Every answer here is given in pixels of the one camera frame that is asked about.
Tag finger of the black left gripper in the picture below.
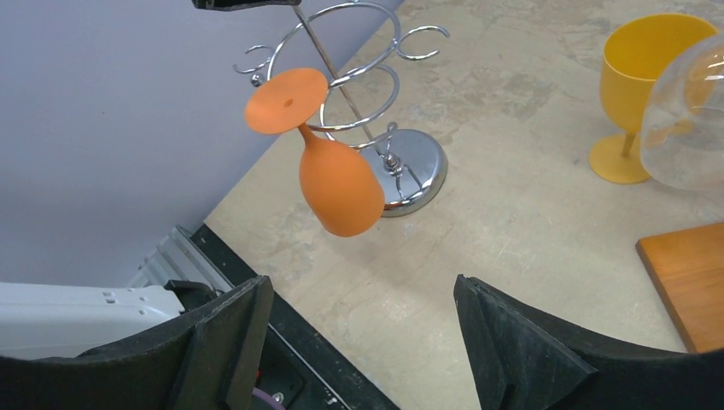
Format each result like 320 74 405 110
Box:
192 0 301 12

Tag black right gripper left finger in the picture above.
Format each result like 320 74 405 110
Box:
1 276 274 409

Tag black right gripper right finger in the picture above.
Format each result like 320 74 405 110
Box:
453 275 723 409

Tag chrome wine glass rack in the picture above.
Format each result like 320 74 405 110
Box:
233 1 450 218

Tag gold rack with wooden base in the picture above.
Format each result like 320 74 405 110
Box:
635 222 723 353

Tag orange plastic goblet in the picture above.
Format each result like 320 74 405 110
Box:
244 67 385 237

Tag clear wine glass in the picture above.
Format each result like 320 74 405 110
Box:
639 34 723 190

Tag yellow plastic goblet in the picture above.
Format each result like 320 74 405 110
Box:
588 13 718 185

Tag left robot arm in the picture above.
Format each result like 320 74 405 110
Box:
1 1 284 359

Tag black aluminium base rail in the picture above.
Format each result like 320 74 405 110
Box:
126 223 400 410

